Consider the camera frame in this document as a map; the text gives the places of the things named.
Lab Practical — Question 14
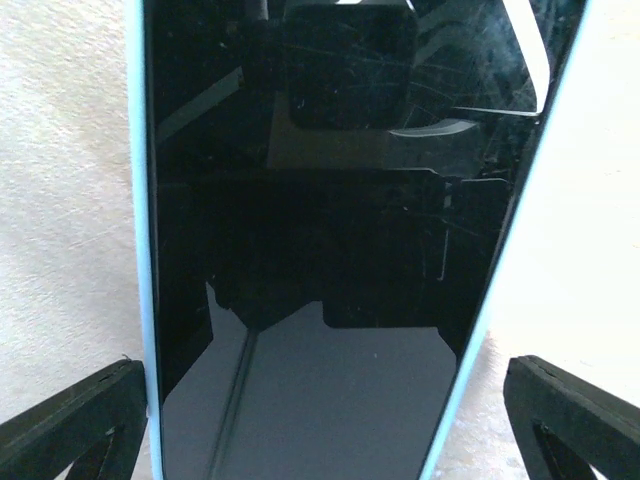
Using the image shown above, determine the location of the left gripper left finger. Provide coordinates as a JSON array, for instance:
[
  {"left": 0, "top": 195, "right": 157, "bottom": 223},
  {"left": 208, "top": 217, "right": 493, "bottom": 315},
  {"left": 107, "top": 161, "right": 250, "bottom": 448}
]
[{"left": 1, "top": 358, "right": 147, "bottom": 479}]

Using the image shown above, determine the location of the phone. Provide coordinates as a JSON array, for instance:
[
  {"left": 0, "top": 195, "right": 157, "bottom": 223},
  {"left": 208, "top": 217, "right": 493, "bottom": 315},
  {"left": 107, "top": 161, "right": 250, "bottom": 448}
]
[{"left": 125, "top": 1, "right": 588, "bottom": 479}]

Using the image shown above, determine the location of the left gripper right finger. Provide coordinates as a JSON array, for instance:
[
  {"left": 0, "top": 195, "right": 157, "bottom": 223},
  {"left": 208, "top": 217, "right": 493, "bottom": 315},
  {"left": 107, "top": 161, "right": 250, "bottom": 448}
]
[{"left": 503, "top": 355, "right": 639, "bottom": 479}]

